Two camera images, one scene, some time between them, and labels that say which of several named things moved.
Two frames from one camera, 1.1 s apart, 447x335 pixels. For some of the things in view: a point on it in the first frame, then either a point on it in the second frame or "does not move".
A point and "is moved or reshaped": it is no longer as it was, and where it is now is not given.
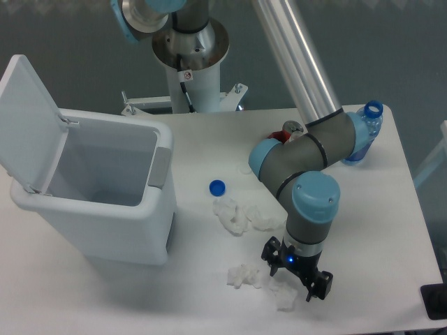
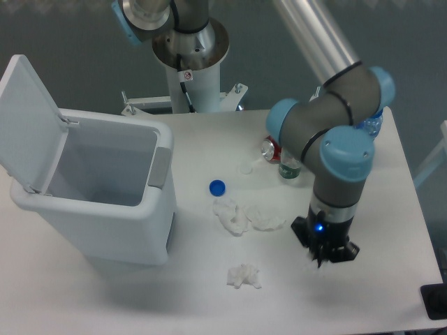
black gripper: (274, 255) → (325, 241)
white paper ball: (286, 296) is moved or reshaped
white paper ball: (237, 275) does not move
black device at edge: (434, 298) does not move
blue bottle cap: (217, 187) does not move
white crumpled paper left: (231, 217) does not move
